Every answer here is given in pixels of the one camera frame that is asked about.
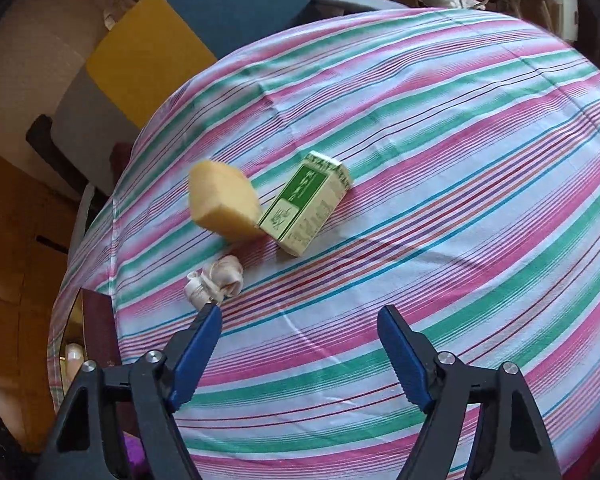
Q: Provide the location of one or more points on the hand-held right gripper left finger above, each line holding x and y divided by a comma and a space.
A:
195, 355

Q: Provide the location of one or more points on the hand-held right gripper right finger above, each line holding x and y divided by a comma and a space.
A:
405, 360

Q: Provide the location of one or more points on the dark maroon box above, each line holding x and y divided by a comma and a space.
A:
102, 327

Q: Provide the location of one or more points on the yellow sponge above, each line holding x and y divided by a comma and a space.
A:
222, 202

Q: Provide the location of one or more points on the green and cream box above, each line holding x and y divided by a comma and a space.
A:
292, 200

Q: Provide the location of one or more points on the wooden cabinet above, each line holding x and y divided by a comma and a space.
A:
15, 285

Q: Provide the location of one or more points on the striped bed sheet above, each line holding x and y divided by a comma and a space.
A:
405, 160

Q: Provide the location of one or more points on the dark red cushion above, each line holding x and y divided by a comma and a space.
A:
122, 160

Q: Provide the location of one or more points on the blue yellow grey armchair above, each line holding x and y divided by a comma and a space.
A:
150, 55

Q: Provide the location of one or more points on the white appliance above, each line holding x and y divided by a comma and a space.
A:
569, 12

